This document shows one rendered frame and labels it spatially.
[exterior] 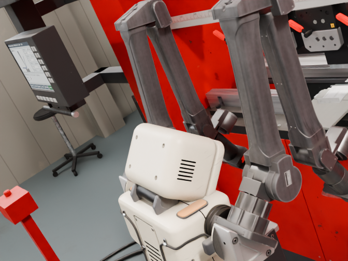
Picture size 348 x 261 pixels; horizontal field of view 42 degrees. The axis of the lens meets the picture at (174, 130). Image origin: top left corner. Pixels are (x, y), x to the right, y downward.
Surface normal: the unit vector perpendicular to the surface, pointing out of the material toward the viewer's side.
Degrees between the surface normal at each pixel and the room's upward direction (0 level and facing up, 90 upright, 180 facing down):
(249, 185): 37
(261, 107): 89
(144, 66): 89
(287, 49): 90
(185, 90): 90
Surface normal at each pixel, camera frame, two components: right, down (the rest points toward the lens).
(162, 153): -0.81, -0.18
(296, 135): -0.75, 0.52
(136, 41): 0.52, 0.28
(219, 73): 0.61, 0.08
